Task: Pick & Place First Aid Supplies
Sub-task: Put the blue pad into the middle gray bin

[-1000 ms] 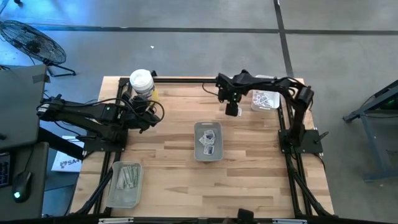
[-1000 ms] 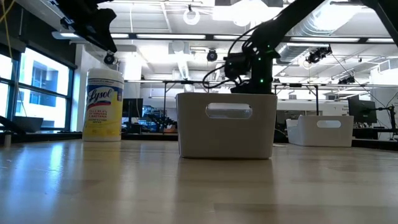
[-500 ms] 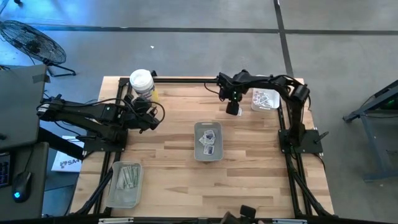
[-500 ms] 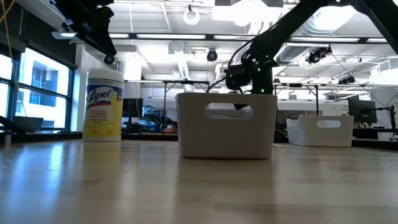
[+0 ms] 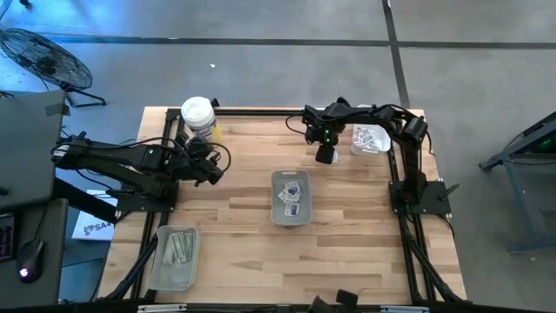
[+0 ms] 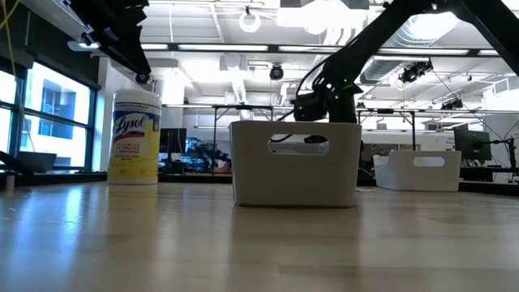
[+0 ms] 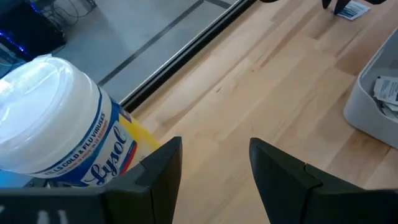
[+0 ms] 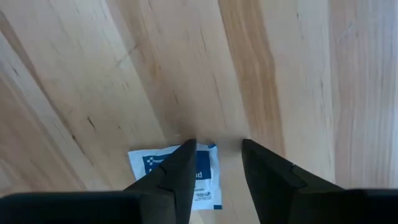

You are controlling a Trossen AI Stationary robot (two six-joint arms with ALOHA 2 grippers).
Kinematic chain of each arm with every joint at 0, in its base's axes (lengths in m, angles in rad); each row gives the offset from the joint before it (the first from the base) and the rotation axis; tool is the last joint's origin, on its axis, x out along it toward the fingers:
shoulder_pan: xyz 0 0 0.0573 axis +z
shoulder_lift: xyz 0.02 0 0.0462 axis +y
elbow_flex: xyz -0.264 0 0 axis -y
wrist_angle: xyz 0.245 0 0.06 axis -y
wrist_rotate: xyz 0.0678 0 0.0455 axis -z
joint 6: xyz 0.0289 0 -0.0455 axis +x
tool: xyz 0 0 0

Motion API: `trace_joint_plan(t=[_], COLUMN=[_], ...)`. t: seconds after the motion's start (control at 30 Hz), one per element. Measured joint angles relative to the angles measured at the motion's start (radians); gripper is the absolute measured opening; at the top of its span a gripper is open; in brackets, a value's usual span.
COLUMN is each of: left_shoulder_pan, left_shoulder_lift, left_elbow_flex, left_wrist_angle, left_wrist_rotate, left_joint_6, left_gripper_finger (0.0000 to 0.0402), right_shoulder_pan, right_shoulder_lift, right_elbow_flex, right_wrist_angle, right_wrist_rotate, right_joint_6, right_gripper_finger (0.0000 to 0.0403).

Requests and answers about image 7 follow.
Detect yellow Lysol wipes canister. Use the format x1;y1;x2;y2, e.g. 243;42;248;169
0;54;162;189

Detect light grey plastic bin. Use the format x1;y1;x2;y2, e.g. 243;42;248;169
343;27;398;149

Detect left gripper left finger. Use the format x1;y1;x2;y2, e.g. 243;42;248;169
0;136;183;224

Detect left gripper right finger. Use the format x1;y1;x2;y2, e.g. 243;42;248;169
249;137;398;224

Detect black computer tower blue lights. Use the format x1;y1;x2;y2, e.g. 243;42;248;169
0;0;68;62

